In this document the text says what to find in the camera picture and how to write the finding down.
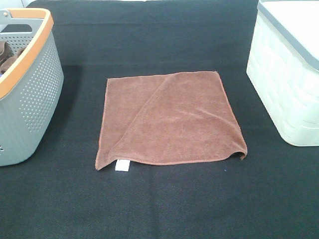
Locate black table cloth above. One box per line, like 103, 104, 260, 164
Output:
0, 0, 319, 239

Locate brown towels inside grey basket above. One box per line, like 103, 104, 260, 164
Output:
0, 41, 25, 76

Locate grey perforated basket orange rim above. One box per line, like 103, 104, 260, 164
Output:
0, 8, 64, 166

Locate brown microfibre towel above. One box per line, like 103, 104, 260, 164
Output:
95, 71, 248, 170

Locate white plastic basket grey rim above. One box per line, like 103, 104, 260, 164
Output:
246, 0, 319, 146

